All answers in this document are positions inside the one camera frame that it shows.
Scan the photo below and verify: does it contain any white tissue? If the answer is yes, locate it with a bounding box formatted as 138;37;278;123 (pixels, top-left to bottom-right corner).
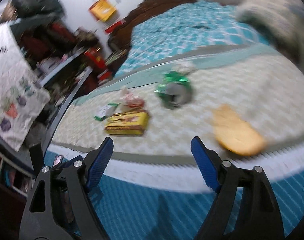
172;61;196;75

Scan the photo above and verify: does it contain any red white wrapper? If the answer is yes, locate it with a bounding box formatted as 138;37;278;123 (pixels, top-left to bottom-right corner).
120;88;145;111

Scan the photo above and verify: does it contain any floral white cloth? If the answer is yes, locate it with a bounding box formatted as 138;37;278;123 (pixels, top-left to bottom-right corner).
0;24;51;152

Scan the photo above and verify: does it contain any cluttered shelf unit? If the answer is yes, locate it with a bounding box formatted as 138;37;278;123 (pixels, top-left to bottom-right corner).
0;0;102;202

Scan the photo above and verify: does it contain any orange peel piece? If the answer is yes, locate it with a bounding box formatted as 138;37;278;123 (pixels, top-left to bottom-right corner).
212;104;267;156

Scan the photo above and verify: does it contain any red box on shelf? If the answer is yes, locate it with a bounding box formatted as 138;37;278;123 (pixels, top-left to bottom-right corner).
84;48;112;83

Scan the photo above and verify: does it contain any yellow cardboard box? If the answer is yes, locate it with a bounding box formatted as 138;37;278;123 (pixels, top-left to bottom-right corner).
104;109;150;135

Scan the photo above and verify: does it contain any dark wooden headboard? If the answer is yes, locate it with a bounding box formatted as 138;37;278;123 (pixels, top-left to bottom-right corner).
108;0;196;52

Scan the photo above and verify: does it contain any patterned pillow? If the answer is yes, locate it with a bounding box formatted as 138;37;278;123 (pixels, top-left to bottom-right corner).
236;0;304;57

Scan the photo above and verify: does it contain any green crushed soda can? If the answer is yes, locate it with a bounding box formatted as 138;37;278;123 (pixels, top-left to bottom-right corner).
155;70;193;109

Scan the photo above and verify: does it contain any green white snack wrapper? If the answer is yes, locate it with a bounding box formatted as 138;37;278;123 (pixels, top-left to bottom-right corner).
94;103;119;121

